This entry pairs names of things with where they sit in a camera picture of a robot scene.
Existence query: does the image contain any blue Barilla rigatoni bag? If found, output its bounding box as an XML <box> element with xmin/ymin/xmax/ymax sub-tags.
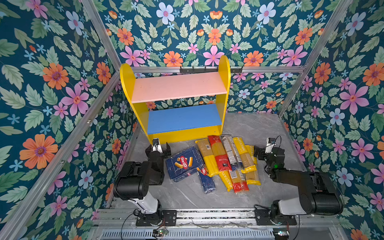
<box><xmin>166</xmin><ymin>147</ymin><xmax>204</xmax><ymax>182</ymax></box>

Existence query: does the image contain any yellow spaghetti bag with barcode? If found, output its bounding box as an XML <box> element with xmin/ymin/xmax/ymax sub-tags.
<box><xmin>195</xmin><ymin>139</ymin><xmax>219</xmax><ymax>178</ymax></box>

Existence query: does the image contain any blue Barilla spaghetti box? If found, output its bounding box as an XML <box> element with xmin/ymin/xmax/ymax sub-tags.
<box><xmin>197</xmin><ymin>167</ymin><xmax>216</xmax><ymax>194</ymax></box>

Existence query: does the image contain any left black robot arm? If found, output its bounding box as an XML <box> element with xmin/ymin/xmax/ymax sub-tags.
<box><xmin>113</xmin><ymin>142</ymin><xmax>171</xmax><ymax>220</ymax></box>

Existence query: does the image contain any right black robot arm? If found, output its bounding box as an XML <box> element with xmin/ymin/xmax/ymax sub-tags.
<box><xmin>253</xmin><ymin>145</ymin><xmax>344</xmax><ymax>225</ymax></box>

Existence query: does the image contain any yellow shelf unit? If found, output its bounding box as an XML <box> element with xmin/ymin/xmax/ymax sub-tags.
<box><xmin>120</xmin><ymin>56</ymin><xmax>231</xmax><ymax>143</ymax></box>

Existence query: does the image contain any yellow Pastatime bag upper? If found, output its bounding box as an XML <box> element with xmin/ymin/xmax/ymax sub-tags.
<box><xmin>233</xmin><ymin>137</ymin><xmax>257</xmax><ymax>174</ymax></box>

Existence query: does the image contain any yellow pastatime bag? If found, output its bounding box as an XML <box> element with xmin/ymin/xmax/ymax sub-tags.
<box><xmin>219</xmin><ymin>171</ymin><xmax>233</xmax><ymax>192</ymax></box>
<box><xmin>233</xmin><ymin>137</ymin><xmax>257</xmax><ymax>174</ymax></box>
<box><xmin>246</xmin><ymin>145</ymin><xmax>261</xmax><ymax>186</ymax></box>

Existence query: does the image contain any yellow Pastatime bag right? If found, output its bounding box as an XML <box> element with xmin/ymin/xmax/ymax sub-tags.
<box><xmin>246</xmin><ymin>145</ymin><xmax>261</xmax><ymax>186</ymax></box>

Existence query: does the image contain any clear blue white spaghetti bag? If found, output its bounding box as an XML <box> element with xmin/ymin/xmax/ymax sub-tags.
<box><xmin>221</xmin><ymin>135</ymin><xmax>244</xmax><ymax>171</ymax></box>

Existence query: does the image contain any red ended spaghetti bag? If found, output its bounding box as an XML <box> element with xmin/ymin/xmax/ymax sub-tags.
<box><xmin>229</xmin><ymin>170</ymin><xmax>249</xmax><ymax>194</ymax></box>

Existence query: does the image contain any yellow Pastatime bag lower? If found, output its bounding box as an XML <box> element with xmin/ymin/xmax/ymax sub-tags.
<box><xmin>219</xmin><ymin>171</ymin><xmax>233</xmax><ymax>192</ymax></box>

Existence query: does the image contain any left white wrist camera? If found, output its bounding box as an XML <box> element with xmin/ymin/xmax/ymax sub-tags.
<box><xmin>152</xmin><ymin>139</ymin><xmax>162</xmax><ymax>153</ymax></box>

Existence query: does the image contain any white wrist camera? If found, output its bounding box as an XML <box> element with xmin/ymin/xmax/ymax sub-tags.
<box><xmin>265</xmin><ymin>138</ymin><xmax>276</xmax><ymax>154</ymax></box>
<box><xmin>152</xmin><ymin>139</ymin><xmax>162</xmax><ymax>153</ymax></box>

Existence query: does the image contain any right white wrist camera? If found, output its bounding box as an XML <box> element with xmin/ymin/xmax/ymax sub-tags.
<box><xmin>265</xmin><ymin>138</ymin><xmax>276</xmax><ymax>154</ymax></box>

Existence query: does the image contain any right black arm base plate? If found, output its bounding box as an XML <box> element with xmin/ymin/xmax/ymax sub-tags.
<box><xmin>254</xmin><ymin>209</ymin><xmax>298</xmax><ymax>226</ymax></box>

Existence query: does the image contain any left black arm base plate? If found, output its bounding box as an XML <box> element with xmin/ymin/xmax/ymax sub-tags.
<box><xmin>136</xmin><ymin>210</ymin><xmax>178</xmax><ymax>227</ymax></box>

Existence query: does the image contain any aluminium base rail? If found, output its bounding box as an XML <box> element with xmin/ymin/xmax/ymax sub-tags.
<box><xmin>94</xmin><ymin>207</ymin><xmax>341</xmax><ymax>228</ymax></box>

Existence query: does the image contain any white vented cable duct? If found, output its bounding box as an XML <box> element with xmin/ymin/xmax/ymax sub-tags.
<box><xmin>99</xmin><ymin>229</ymin><xmax>275</xmax><ymax>240</ymax></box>

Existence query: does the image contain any black bracket on back rail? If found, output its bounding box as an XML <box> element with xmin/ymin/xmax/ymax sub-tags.
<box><xmin>179</xmin><ymin>66</ymin><xmax>243</xmax><ymax>74</ymax></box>

